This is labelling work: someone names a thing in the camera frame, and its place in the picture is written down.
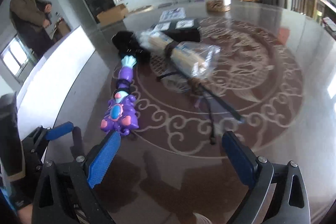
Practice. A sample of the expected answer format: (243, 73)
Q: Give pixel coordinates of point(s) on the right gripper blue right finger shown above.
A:
(242, 159)

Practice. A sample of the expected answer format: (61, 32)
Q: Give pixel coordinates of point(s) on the cardboard box on floor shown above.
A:
(113, 15)

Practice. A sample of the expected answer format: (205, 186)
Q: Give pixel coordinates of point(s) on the white packaged box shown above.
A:
(173, 14)

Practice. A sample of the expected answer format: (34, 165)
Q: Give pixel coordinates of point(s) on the black flat box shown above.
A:
(183, 30)

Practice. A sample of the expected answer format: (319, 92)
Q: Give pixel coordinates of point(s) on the person in brown jacket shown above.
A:
(30, 19)

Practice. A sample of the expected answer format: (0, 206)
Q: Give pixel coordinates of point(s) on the black knit glove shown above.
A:
(127, 45)

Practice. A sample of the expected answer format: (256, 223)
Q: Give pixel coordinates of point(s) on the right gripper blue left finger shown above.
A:
(100, 157)

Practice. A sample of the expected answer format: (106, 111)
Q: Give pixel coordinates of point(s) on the bagged bamboo skewers bundle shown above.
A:
(196, 60)

